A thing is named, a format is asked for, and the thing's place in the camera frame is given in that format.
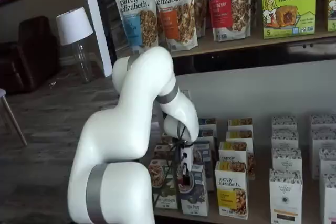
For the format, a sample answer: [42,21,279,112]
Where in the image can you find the orange label granola bag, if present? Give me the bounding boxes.
[148,0,199,52]

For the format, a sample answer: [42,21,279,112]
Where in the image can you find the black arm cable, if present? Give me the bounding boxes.
[153,123,188,204]

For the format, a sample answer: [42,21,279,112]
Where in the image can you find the white organic pantry box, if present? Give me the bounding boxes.
[271,129,299,150]
[310,129,336,180]
[318,148,336,176]
[309,114,336,131]
[271,115,298,132]
[271,147,303,173]
[319,173,336,224]
[269,168,304,224]

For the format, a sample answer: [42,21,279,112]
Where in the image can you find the white shade table lamp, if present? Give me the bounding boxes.
[55,6,94,83]

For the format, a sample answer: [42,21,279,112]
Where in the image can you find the blue white flax plus box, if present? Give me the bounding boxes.
[193,142,215,192]
[180,163,210,216]
[198,129,218,145]
[198,118,217,131]

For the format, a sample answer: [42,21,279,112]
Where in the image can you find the yellow purely elizabeth box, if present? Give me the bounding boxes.
[214,160,249,221]
[227,118,254,132]
[218,141,256,182]
[225,130,255,146]

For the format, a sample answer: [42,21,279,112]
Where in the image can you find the red label granola bag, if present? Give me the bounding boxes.
[202,0,252,42]

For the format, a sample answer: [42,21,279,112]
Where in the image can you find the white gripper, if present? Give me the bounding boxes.
[180,144,195,186]

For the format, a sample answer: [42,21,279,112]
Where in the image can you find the grey chair with metal leg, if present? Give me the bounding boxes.
[0,88,28,148]

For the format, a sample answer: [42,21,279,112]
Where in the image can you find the blue label granola bag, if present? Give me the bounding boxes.
[111,0,160,54]

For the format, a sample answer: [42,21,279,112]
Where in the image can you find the white granola bag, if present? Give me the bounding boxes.
[250,0,259,29]
[193,0,211,38]

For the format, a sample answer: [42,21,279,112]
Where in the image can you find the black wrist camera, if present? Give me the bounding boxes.
[169,138,184,150]

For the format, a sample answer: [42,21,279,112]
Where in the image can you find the green Bobo's apple pie box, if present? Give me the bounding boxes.
[261,0,317,39]

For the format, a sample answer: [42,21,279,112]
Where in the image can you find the dark brown armchair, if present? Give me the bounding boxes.
[0,15,62,95]

